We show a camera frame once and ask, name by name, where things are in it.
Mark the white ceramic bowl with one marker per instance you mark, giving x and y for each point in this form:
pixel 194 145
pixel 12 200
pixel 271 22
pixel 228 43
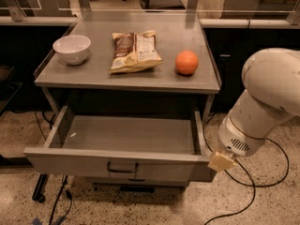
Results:
pixel 72 49

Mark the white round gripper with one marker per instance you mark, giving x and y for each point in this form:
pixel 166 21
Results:
pixel 238 140

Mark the grey metal cabinet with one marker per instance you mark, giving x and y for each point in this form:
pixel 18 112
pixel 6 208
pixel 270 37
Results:
pixel 132 113

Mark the grey top drawer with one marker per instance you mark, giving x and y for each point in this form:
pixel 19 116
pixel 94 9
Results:
pixel 167 149

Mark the black stand leg with wheel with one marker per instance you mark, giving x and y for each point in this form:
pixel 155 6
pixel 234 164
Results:
pixel 38 194

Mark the orange ball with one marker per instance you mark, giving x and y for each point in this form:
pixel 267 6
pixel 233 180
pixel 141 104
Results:
pixel 186 63

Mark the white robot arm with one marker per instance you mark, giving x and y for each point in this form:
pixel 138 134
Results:
pixel 271 78

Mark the brown yellow chip bag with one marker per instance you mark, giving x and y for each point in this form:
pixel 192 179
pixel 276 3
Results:
pixel 134 52

